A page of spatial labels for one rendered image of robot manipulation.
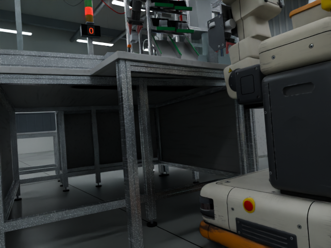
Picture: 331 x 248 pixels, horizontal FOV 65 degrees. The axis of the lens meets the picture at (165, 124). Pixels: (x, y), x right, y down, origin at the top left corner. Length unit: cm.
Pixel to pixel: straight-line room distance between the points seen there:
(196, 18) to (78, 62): 178
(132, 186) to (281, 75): 69
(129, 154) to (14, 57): 74
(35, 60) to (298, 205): 127
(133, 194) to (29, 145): 1108
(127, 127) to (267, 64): 57
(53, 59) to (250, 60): 95
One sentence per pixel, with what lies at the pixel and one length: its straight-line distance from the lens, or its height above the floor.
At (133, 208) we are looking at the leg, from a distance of 112.
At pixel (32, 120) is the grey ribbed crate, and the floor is 76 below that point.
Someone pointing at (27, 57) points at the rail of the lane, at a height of 93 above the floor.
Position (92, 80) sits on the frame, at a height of 81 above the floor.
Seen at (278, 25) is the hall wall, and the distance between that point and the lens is 1119.
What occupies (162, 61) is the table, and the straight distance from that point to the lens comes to 120.
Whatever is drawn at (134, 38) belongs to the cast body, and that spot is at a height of 112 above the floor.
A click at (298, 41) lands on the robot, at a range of 91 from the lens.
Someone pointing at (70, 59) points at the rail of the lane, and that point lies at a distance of 146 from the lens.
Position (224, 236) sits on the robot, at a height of 10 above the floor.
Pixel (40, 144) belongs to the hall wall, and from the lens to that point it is 1215.
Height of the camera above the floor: 53
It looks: 1 degrees up
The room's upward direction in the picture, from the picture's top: 4 degrees counter-clockwise
